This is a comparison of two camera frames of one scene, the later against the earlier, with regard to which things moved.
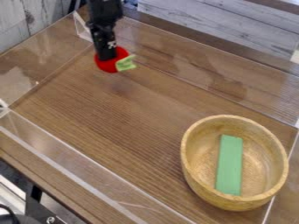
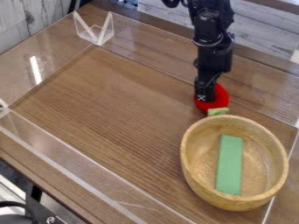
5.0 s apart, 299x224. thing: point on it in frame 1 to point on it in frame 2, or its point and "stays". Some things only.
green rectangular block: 229,165 stays
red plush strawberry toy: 108,65 to 215,107
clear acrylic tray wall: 185,141 stays
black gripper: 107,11 to 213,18
